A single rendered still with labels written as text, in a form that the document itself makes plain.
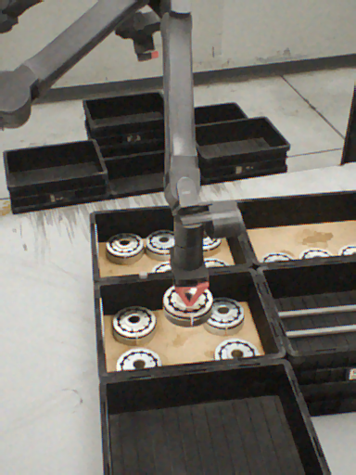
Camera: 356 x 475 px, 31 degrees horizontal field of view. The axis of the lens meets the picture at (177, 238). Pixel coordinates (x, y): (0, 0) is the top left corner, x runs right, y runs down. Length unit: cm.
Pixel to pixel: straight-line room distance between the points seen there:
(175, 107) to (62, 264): 88
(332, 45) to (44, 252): 354
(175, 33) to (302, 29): 371
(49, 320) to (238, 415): 65
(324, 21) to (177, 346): 380
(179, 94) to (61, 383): 79
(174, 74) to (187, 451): 74
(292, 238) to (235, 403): 62
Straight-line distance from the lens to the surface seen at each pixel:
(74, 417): 158
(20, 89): 120
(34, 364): 171
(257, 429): 140
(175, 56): 128
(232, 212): 121
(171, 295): 134
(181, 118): 123
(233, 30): 476
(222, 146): 300
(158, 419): 140
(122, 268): 174
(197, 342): 154
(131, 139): 302
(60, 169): 286
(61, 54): 125
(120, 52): 458
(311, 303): 167
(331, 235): 191
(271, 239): 186
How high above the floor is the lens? 195
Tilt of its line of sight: 37 degrees down
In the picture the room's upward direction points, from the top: straight up
